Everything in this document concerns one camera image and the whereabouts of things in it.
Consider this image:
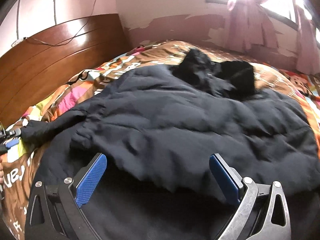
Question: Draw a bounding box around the wooden headboard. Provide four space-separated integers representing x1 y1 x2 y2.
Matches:
1 14 132 127

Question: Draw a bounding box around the dark navy padded jacket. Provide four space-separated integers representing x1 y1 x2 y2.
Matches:
21 49 319 239

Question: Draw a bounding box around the black cable on headboard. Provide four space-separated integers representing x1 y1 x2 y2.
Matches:
23 0 102 47

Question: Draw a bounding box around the pink curtain right panel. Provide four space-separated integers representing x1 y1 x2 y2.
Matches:
296 5 319 75

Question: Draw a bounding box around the pink curtain panel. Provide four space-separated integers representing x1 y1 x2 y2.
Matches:
296 5 319 75
225 0 278 53

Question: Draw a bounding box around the pink curtain left panel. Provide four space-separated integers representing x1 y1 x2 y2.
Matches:
225 0 278 53

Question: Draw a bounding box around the colourful cartoon brown duvet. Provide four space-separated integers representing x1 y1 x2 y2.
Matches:
1 41 319 239

